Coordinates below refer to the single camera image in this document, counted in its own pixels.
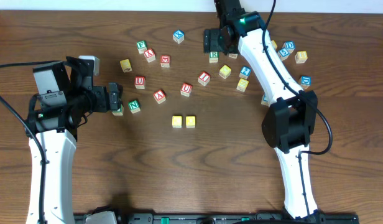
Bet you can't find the yellow O wooden block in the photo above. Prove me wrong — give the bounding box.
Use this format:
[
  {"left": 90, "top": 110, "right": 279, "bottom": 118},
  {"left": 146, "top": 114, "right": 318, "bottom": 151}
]
[{"left": 186, "top": 116, "right": 196, "bottom": 128}]

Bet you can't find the blue X wooden block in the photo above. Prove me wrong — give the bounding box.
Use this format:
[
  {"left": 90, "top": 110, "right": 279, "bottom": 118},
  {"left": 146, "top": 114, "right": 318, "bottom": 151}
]
[{"left": 172, "top": 30, "right": 185, "bottom": 44}]

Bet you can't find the green N wooden block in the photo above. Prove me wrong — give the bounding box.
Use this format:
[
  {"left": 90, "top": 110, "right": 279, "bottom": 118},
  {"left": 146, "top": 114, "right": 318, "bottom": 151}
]
[{"left": 128, "top": 100, "right": 141, "bottom": 114}]

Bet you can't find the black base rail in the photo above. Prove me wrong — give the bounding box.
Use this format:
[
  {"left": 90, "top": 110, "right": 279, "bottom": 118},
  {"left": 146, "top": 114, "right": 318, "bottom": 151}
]
[{"left": 74, "top": 207, "right": 359, "bottom": 224}]

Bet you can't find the blue 2 wooden block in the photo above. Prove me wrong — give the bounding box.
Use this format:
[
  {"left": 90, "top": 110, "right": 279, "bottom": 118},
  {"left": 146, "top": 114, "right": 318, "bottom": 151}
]
[{"left": 239, "top": 66, "right": 251, "bottom": 80}]

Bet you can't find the red E wooden block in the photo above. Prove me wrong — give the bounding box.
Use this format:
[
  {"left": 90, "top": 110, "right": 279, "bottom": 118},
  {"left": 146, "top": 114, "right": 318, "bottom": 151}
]
[{"left": 160, "top": 55, "right": 170, "bottom": 68}]

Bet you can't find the blue d block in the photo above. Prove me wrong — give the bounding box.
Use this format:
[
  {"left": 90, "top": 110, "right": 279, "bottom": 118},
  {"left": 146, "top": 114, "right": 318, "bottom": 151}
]
[
  {"left": 298, "top": 76, "right": 311, "bottom": 90},
  {"left": 282, "top": 41, "right": 295, "bottom": 54}
]

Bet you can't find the yellow block far left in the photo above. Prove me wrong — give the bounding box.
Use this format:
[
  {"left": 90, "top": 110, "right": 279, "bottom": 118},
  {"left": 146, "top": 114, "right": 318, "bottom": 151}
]
[{"left": 119, "top": 59, "right": 132, "bottom": 73}]

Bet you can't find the red U block left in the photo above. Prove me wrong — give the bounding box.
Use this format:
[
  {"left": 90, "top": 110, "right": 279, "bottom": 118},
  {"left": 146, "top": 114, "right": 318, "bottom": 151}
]
[{"left": 134, "top": 77, "right": 145, "bottom": 90}]

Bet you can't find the red I block near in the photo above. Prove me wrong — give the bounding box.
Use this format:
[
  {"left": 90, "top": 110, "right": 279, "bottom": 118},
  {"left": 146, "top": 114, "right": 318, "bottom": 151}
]
[{"left": 198, "top": 72, "right": 211, "bottom": 86}]

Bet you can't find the yellow block lower middle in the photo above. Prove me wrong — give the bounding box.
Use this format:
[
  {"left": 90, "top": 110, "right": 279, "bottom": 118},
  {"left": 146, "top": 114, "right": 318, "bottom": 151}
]
[{"left": 236, "top": 78, "right": 249, "bottom": 92}]

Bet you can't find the green R wooden block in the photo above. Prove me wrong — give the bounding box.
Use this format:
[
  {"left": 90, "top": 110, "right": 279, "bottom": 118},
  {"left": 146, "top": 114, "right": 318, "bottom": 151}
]
[{"left": 209, "top": 52, "right": 219, "bottom": 63}]

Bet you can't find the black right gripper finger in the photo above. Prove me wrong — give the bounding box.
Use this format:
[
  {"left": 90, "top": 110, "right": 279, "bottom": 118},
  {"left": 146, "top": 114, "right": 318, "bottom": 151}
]
[
  {"left": 213, "top": 29, "right": 225, "bottom": 52},
  {"left": 203, "top": 29, "right": 212, "bottom": 53}
]

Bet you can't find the red X wooden block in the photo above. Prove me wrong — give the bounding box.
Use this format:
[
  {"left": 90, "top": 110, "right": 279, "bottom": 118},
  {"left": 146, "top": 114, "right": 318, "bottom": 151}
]
[{"left": 143, "top": 49, "right": 156, "bottom": 63}]

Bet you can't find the red u block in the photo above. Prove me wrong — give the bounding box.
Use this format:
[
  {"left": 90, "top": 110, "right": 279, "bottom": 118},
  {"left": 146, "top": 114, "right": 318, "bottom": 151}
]
[
  {"left": 134, "top": 77, "right": 145, "bottom": 90},
  {"left": 180, "top": 83, "right": 192, "bottom": 97}
]

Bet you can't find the blue D block far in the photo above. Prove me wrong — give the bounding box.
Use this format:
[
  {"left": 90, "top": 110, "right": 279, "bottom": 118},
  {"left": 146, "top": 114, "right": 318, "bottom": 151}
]
[{"left": 282, "top": 41, "right": 295, "bottom": 54}]

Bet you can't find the blue D block near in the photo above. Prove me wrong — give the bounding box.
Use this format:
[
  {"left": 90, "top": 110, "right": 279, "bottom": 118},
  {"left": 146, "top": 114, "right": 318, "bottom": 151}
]
[{"left": 298, "top": 76, "right": 311, "bottom": 90}]

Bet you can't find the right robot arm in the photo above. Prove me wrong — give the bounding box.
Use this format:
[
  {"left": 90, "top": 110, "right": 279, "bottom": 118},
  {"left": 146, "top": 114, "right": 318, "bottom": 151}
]
[{"left": 203, "top": 0, "right": 318, "bottom": 220}]

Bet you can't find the yellow block far right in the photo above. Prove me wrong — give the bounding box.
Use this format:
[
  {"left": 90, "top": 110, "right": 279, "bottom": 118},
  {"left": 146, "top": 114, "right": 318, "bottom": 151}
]
[{"left": 271, "top": 40, "right": 277, "bottom": 50}]

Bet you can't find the blue 5 wooden block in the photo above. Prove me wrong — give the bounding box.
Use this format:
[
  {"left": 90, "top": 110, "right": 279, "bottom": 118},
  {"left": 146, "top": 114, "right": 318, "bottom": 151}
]
[{"left": 277, "top": 48, "right": 290, "bottom": 61}]

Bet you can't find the yellow 8 wooden block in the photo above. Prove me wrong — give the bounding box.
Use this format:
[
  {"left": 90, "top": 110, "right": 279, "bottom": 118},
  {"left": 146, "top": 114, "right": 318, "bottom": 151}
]
[{"left": 295, "top": 51, "right": 308, "bottom": 64}]

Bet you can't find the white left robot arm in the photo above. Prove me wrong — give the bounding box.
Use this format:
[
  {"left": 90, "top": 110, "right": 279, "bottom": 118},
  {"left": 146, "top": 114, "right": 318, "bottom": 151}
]
[{"left": 25, "top": 55, "right": 124, "bottom": 223}]

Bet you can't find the green-sided block under gripper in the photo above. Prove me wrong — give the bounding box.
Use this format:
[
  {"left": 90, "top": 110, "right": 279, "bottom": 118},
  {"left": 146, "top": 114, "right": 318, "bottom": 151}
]
[{"left": 112, "top": 105, "right": 124, "bottom": 116}]

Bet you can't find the red U block middle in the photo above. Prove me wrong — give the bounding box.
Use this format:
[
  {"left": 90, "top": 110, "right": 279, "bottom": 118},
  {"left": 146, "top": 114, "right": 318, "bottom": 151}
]
[{"left": 180, "top": 83, "right": 192, "bottom": 97}]

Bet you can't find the red A wooden block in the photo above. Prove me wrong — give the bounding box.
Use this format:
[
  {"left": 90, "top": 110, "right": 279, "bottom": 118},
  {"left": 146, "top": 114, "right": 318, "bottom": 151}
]
[{"left": 153, "top": 90, "right": 166, "bottom": 104}]

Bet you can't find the green F wooden block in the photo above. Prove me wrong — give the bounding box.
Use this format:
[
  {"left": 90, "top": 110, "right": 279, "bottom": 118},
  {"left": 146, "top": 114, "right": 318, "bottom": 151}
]
[{"left": 136, "top": 40, "right": 147, "bottom": 54}]

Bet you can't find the yellow C wooden block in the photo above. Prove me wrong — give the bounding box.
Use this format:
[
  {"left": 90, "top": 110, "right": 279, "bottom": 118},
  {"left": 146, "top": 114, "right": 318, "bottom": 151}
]
[{"left": 172, "top": 116, "right": 182, "bottom": 128}]

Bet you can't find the blue P wooden block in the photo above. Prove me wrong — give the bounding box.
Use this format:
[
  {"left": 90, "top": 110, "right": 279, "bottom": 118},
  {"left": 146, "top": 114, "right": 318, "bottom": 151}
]
[{"left": 261, "top": 94, "right": 269, "bottom": 106}]

